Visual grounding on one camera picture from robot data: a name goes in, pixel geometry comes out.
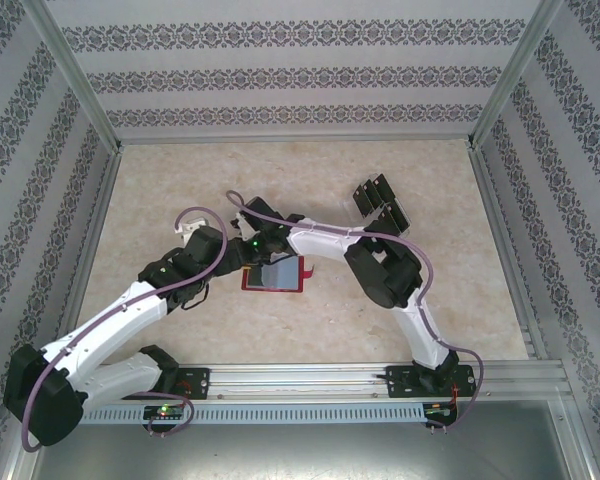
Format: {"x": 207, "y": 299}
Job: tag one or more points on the black VIP card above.
{"x": 385, "y": 184}
{"x": 392, "y": 220}
{"x": 402, "y": 215}
{"x": 375, "y": 192}
{"x": 364, "y": 200}

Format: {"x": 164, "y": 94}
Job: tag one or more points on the clear acrylic card stand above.
{"x": 349, "y": 210}

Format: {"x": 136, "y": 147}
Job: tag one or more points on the aluminium frame post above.
{"x": 81, "y": 75}
{"x": 511, "y": 75}

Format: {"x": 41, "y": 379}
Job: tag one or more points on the small circuit board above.
{"x": 165, "y": 411}
{"x": 439, "y": 410}

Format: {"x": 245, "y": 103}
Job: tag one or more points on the steel sheet panel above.
{"x": 300, "y": 450}

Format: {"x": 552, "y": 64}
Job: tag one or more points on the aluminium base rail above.
{"x": 300, "y": 382}

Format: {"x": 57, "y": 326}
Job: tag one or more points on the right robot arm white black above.
{"x": 325, "y": 241}

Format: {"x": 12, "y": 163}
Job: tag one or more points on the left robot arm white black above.
{"x": 120, "y": 315}

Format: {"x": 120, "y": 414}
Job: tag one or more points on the red card holder wallet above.
{"x": 302, "y": 285}

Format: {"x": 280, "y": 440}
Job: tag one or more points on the aluminium side rail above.
{"x": 497, "y": 215}
{"x": 94, "y": 225}

